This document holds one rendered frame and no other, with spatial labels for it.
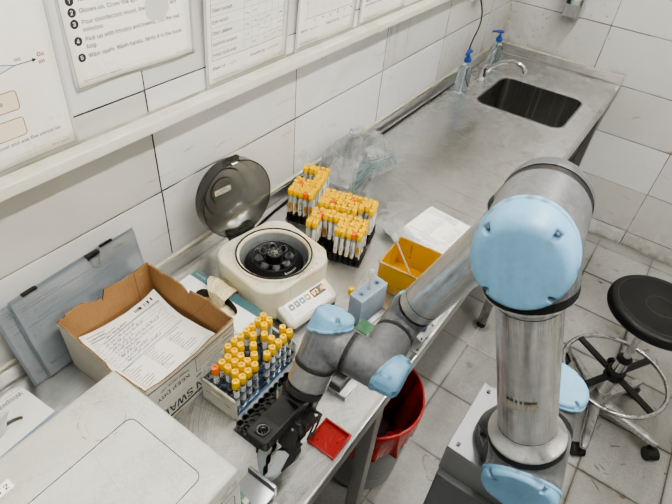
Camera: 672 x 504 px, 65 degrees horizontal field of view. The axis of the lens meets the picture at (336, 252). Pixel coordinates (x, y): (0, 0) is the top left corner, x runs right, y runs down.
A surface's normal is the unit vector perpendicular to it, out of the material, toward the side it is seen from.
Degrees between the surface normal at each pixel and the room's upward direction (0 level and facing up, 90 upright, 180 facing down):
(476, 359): 0
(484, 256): 81
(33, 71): 94
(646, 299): 2
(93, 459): 0
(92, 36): 91
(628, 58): 90
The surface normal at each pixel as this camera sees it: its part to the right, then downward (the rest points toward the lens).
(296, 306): 0.37, -0.46
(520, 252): -0.49, 0.42
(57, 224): 0.81, 0.43
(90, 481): 0.08, -0.75
